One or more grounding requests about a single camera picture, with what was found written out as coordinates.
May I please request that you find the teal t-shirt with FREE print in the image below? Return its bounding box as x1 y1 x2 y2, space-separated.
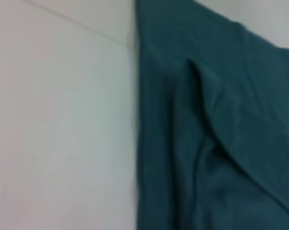
134 0 289 230

